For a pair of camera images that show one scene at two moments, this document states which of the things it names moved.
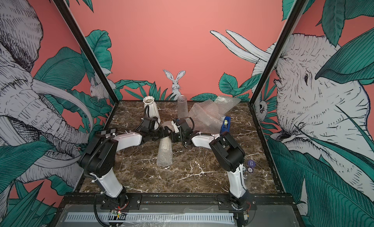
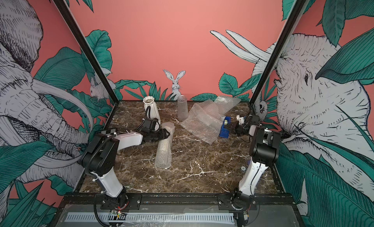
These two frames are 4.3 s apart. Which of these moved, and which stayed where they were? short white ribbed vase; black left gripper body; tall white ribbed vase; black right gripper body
Moved: black right gripper body
Stayed: black left gripper body; tall white ribbed vase; short white ribbed vase
